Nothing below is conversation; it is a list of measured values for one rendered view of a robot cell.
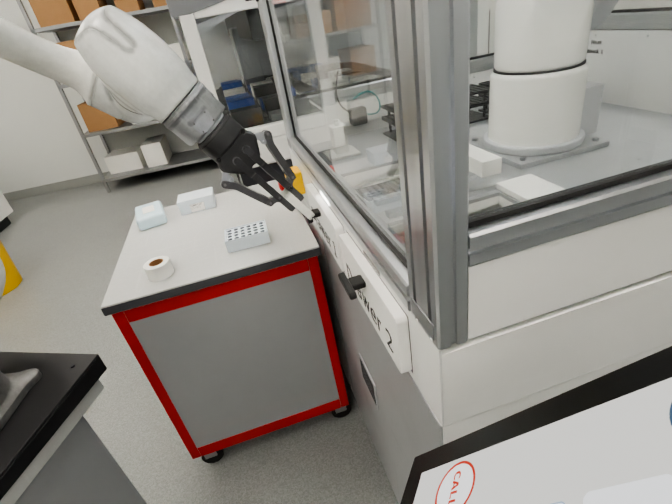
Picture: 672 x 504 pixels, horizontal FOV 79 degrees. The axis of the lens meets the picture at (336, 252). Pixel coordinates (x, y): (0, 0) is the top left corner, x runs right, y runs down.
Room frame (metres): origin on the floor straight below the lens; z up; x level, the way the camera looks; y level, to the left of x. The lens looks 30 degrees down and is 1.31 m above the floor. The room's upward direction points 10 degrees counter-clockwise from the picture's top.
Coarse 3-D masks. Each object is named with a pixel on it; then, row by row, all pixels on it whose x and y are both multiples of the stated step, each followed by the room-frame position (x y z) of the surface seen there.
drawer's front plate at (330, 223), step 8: (312, 184) 1.01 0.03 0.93; (312, 192) 0.96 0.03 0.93; (312, 200) 0.96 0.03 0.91; (320, 200) 0.90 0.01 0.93; (320, 208) 0.87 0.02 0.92; (328, 208) 0.85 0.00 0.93; (320, 216) 0.89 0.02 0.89; (328, 216) 0.81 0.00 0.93; (328, 224) 0.81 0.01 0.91; (336, 224) 0.76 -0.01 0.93; (320, 232) 0.94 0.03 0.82; (328, 232) 0.83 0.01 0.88; (336, 232) 0.75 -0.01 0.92; (328, 240) 0.85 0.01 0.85; (336, 240) 0.75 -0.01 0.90; (336, 248) 0.77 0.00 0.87
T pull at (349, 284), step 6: (342, 276) 0.59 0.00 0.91; (354, 276) 0.59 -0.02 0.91; (360, 276) 0.58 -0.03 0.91; (342, 282) 0.58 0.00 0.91; (348, 282) 0.57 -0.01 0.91; (354, 282) 0.57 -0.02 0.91; (360, 282) 0.57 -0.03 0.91; (348, 288) 0.55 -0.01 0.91; (354, 288) 0.56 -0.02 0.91; (360, 288) 0.56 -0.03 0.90; (348, 294) 0.55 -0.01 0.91; (354, 294) 0.54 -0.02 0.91
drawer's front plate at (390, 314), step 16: (352, 240) 0.68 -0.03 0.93; (352, 256) 0.63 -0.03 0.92; (352, 272) 0.65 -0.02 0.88; (368, 272) 0.57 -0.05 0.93; (368, 288) 0.56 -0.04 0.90; (384, 288) 0.51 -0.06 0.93; (384, 304) 0.48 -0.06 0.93; (384, 320) 0.49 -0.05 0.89; (400, 320) 0.44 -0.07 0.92; (384, 336) 0.50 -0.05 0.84; (400, 336) 0.44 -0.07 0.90; (400, 352) 0.44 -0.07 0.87; (400, 368) 0.44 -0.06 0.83
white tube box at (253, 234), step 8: (248, 224) 1.13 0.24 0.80; (256, 224) 1.13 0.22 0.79; (264, 224) 1.11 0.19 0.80; (224, 232) 1.10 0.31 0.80; (232, 232) 1.10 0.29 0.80; (240, 232) 1.09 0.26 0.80; (248, 232) 1.09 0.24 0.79; (256, 232) 1.07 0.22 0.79; (264, 232) 1.06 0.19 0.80; (232, 240) 1.04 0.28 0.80; (240, 240) 1.05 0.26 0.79; (248, 240) 1.05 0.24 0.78; (256, 240) 1.05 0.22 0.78; (264, 240) 1.06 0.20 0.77; (232, 248) 1.04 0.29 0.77; (240, 248) 1.05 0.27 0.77
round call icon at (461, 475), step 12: (480, 456) 0.17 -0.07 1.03; (444, 468) 0.18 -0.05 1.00; (456, 468) 0.17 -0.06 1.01; (468, 468) 0.16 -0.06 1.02; (444, 480) 0.17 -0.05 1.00; (456, 480) 0.16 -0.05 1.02; (468, 480) 0.15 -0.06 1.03; (444, 492) 0.16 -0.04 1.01; (456, 492) 0.15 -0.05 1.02; (468, 492) 0.15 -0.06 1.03
